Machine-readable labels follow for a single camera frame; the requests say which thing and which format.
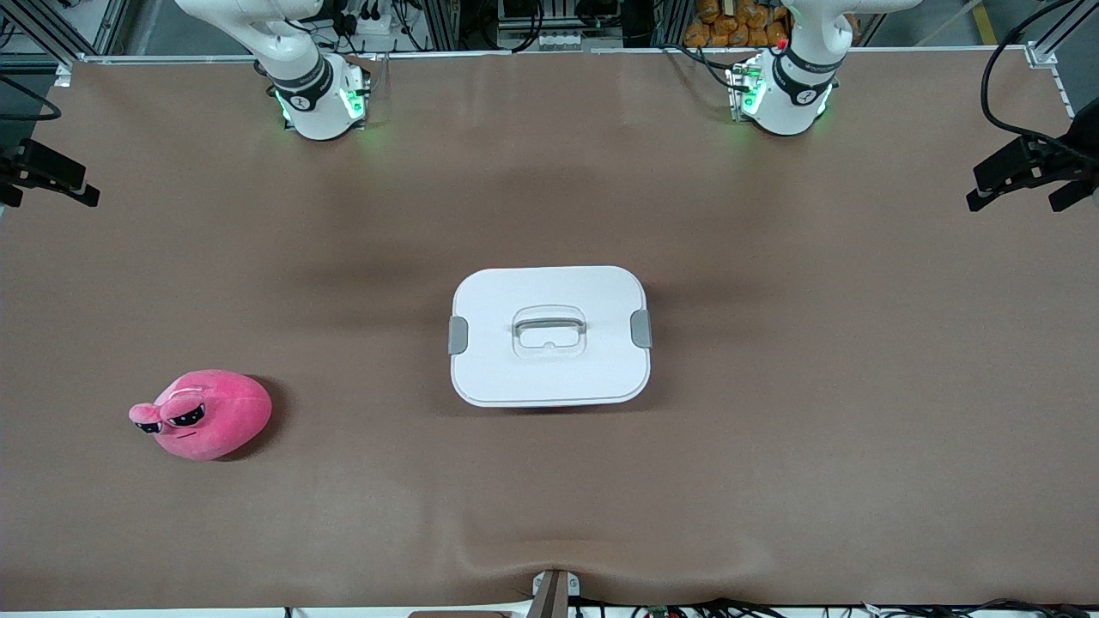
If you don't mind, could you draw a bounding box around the pink plush toy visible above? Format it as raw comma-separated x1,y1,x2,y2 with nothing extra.
129,369,273,463

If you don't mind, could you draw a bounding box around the brown table mat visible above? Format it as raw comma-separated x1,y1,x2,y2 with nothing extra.
0,50,1099,612

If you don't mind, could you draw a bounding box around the aluminium rail with corner bracket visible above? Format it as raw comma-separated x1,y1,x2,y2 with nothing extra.
1026,41,1076,118

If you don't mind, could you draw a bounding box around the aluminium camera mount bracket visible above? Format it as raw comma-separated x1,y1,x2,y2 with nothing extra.
526,568,582,618

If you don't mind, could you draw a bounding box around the orange snack pile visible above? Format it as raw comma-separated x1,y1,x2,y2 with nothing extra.
684,0,791,49

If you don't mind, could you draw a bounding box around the white plastic box lid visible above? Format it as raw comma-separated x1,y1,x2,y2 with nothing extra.
448,264,653,409

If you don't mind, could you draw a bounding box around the white power strip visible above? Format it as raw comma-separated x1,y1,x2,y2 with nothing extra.
339,9,396,37

